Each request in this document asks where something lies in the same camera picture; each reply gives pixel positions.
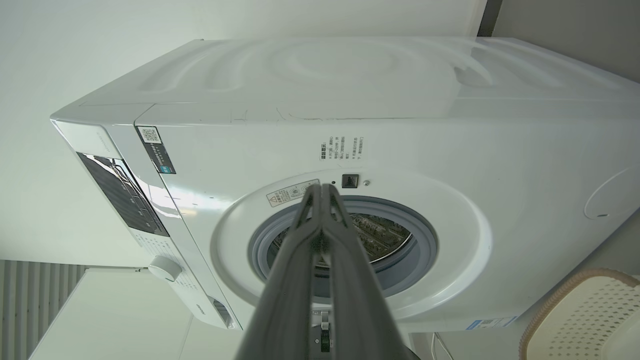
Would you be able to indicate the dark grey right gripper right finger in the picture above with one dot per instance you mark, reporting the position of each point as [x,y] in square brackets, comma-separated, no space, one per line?
[355,300]

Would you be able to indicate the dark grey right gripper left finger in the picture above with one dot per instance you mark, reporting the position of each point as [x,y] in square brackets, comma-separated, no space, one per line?
[285,300]

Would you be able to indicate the silver metal door hinge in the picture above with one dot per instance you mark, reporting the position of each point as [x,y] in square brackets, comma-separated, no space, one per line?
[324,335]

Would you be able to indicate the stainless steel washing machine drum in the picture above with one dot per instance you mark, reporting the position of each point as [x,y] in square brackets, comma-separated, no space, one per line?
[385,235]

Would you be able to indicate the cream perforated laundry basket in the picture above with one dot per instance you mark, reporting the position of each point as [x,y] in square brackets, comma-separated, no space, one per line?
[590,320]

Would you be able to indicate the white detergent drawer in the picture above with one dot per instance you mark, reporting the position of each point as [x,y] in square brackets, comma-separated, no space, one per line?
[217,312]

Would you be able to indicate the grey warning triangle sticker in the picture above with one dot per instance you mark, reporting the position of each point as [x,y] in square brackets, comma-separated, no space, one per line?
[290,194]

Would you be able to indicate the black square door lock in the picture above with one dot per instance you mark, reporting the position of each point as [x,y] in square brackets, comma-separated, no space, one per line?
[350,181]

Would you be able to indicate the white round control knob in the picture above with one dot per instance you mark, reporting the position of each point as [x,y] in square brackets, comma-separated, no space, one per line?
[165,268]

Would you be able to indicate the blue energy label sticker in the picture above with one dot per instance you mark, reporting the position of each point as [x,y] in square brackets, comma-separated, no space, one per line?
[490,323]

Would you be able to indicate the white printed text sticker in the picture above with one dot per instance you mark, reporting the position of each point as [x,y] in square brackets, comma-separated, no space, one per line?
[341,148]

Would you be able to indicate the white cabinet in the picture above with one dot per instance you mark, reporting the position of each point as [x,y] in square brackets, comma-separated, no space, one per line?
[115,320]

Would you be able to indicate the white front-load washing machine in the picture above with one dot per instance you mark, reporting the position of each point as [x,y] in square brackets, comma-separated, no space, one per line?
[450,140]

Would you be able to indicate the black glossy control display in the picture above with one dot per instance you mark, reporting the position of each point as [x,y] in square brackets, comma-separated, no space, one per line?
[120,195]

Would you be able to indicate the dark QR code sticker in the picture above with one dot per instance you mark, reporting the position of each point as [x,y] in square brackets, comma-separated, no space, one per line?
[156,150]

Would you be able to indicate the grey slatted panel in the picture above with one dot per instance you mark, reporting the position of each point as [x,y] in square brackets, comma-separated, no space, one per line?
[30,305]

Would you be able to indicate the round white filter cover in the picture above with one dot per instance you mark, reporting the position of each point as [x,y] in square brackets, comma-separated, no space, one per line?
[620,195]

